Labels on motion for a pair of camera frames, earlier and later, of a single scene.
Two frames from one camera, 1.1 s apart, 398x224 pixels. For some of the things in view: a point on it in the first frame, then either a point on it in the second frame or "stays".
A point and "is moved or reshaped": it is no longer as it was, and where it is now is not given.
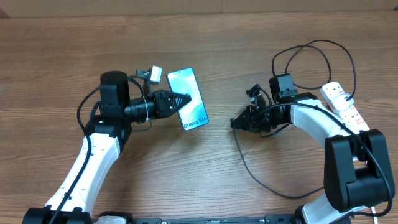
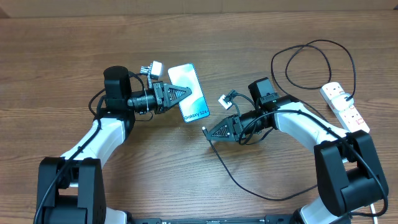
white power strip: x=348 y=117 stays
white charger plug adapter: x=339 y=101 stays
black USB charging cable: x=251 y=170 to x=244 y=188
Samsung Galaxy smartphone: x=193 y=114 is moved or reshaped
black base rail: x=267 y=219 stays
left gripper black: x=163 y=109 to x=160 y=89
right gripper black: x=250 y=116 to x=232 y=129
